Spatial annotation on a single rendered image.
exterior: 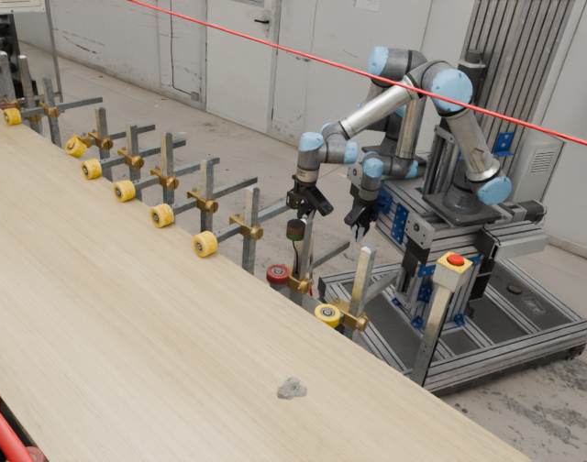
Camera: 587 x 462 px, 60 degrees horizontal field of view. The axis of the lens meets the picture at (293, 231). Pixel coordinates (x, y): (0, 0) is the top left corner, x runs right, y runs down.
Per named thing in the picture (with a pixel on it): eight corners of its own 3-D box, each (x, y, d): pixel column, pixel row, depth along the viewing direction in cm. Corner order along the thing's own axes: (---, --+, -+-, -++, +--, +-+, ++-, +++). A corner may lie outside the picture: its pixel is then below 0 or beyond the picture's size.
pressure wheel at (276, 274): (275, 285, 188) (278, 259, 182) (291, 296, 184) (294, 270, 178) (260, 294, 183) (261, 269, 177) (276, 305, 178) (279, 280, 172)
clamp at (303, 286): (283, 273, 191) (284, 262, 188) (311, 291, 184) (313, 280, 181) (272, 280, 187) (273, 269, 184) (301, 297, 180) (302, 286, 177)
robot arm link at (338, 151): (352, 133, 174) (321, 132, 173) (360, 147, 165) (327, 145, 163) (348, 155, 179) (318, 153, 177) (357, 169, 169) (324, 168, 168)
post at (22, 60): (38, 138, 298) (23, 54, 273) (41, 140, 296) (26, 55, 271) (32, 139, 296) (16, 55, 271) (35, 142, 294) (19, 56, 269)
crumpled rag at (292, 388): (299, 375, 139) (300, 368, 138) (311, 394, 134) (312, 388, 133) (270, 384, 136) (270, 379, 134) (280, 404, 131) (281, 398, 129)
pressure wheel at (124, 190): (127, 175, 207) (138, 191, 205) (122, 186, 213) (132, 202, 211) (114, 179, 203) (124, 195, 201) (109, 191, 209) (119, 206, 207)
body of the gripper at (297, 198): (299, 200, 185) (303, 170, 178) (317, 209, 180) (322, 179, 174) (284, 206, 180) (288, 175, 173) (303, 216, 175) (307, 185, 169)
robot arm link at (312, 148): (327, 140, 162) (302, 139, 161) (324, 171, 168) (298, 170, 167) (324, 131, 169) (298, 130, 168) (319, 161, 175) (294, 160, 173)
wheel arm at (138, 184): (215, 160, 242) (215, 153, 240) (220, 163, 240) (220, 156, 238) (120, 192, 208) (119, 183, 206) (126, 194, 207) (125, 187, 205)
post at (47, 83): (60, 160, 288) (48, 74, 262) (64, 162, 286) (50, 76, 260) (55, 162, 285) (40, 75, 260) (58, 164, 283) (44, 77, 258)
